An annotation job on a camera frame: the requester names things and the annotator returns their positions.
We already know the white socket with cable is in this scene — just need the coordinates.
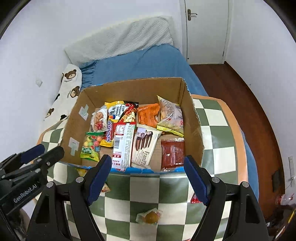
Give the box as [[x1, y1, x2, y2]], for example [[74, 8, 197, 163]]
[[287, 156, 296, 183]]

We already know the yellow pink bread packet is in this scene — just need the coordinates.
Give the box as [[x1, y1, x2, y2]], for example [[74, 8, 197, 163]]
[[157, 95, 185, 138]]

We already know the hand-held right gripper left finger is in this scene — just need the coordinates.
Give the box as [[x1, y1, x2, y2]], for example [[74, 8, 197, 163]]
[[28, 155, 112, 241]]

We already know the dark red snack packet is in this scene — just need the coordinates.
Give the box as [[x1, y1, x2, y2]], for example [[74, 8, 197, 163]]
[[160, 138, 185, 172]]

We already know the metal door handle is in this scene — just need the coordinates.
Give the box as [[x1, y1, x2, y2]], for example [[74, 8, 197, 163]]
[[187, 9, 198, 22]]

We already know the yellow mushroom print snack packet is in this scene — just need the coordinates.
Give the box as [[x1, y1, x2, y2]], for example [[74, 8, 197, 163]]
[[76, 168, 111, 193]]

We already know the large orange snack packet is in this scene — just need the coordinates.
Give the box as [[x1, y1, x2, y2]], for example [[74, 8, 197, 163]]
[[136, 103, 161, 128]]

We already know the green candy packet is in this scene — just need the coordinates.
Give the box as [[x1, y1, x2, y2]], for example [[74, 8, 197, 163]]
[[80, 132, 105, 162]]

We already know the white red snack packet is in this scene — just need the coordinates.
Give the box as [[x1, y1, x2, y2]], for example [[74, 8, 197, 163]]
[[112, 123, 137, 172]]

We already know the small red snack packet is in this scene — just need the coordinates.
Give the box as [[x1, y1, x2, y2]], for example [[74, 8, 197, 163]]
[[190, 193, 203, 204]]

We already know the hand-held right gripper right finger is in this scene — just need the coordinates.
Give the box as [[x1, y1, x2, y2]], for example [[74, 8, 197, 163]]
[[184, 155, 270, 241]]

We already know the round yellow cake in wrapper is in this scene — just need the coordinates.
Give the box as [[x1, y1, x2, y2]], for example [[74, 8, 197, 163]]
[[136, 209, 163, 225]]

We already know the yellow instant noodle packet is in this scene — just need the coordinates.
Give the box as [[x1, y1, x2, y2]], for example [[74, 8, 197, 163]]
[[100, 100, 139, 149]]

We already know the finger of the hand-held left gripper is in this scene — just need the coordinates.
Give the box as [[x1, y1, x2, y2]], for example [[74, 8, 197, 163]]
[[0, 144, 45, 173], [2, 146, 65, 183]]

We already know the cardboard box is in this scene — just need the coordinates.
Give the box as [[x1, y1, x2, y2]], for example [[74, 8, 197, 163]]
[[60, 77, 205, 173]]

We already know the grey textured pillow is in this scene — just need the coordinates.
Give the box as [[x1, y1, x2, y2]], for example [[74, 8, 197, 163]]
[[64, 16, 174, 65]]

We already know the white door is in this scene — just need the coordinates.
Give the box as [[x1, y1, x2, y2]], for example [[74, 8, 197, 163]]
[[179, 0, 232, 65]]

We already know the clear nut cookie packet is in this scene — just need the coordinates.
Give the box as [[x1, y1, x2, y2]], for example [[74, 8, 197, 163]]
[[90, 105, 109, 133]]

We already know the white chocolate stick packet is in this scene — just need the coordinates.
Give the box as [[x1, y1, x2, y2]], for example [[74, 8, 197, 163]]
[[131, 124, 163, 169]]

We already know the green white checkered mat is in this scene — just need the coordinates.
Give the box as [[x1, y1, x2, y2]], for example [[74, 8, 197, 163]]
[[38, 95, 249, 241]]

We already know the white bear print pillow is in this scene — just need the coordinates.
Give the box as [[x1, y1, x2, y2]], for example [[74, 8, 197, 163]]
[[44, 64, 83, 122]]

